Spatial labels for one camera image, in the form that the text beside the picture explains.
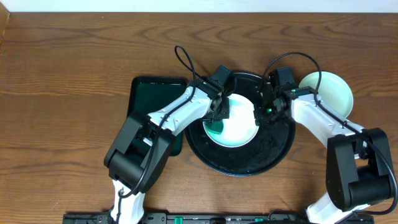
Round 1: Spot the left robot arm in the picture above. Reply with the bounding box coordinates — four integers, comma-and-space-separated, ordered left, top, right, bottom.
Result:
104, 78, 235, 223

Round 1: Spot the mint plate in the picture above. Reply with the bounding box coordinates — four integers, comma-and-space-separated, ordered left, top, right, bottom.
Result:
341, 94, 354, 118
317, 71, 353, 118

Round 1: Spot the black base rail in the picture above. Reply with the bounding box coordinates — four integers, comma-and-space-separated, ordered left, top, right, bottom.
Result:
62, 211, 376, 224

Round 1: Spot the black round tray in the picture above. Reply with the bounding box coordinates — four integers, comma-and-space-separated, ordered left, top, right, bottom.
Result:
185, 72, 295, 177

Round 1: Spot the black rectangular tray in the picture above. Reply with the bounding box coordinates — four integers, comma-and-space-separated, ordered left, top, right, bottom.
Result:
127, 76, 187, 156

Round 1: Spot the white plate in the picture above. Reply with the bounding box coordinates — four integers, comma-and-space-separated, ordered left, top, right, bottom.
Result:
203, 93, 259, 147

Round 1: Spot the green sponge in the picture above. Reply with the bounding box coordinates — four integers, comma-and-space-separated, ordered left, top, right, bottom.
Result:
204, 120, 224, 134

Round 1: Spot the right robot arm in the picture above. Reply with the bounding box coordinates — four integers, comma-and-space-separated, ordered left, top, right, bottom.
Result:
254, 83, 397, 223

